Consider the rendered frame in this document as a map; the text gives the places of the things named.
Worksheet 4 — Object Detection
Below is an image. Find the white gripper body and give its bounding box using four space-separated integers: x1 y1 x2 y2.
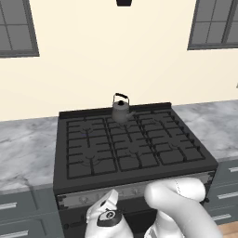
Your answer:
91 189 121 216

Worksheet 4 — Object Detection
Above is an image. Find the black stove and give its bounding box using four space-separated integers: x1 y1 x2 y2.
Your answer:
52 101 219 238

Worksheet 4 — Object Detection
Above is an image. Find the black oven door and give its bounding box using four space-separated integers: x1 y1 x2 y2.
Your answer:
59 202 160 238

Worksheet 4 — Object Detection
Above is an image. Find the grey drawer front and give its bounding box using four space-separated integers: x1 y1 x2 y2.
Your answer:
0 189 39 223
212 160 238 188
205 181 238 213
0 217 47 238
209 206 238 228

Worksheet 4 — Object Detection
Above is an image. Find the grey framed window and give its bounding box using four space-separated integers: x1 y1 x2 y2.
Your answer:
0 0 41 60
187 0 238 51

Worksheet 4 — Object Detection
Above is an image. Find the black range hood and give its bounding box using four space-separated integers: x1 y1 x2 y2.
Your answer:
115 0 135 7

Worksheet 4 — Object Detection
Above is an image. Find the grey kettle with black handle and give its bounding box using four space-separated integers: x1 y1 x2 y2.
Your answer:
111 92 137 125

